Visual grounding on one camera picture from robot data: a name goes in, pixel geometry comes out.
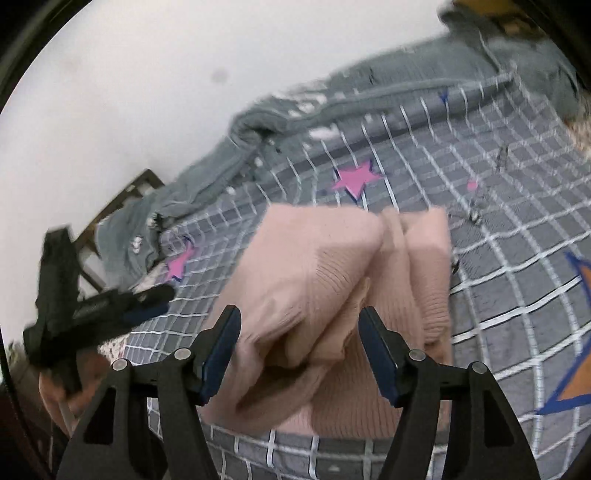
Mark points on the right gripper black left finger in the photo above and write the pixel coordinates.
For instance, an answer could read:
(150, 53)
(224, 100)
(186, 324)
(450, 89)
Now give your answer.
(142, 422)

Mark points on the brown clothes pile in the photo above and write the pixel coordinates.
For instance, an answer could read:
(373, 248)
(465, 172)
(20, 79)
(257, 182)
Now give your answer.
(506, 15)

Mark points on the grey-green fleece blanket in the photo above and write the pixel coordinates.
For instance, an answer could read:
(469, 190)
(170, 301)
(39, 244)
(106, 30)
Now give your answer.
(427, 76)

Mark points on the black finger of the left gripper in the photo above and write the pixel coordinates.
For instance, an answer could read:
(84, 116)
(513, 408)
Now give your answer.
(148, 304)

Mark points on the grey checked duvet with stars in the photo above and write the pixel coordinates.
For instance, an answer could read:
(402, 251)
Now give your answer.
(501, 162)

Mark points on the pink knit sweater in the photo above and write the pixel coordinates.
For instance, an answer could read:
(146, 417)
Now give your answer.
(299, 365)

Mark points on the person's left hand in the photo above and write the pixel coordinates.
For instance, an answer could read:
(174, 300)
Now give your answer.
(92, 367)

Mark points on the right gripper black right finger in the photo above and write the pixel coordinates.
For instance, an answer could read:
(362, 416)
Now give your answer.
(486, 440)

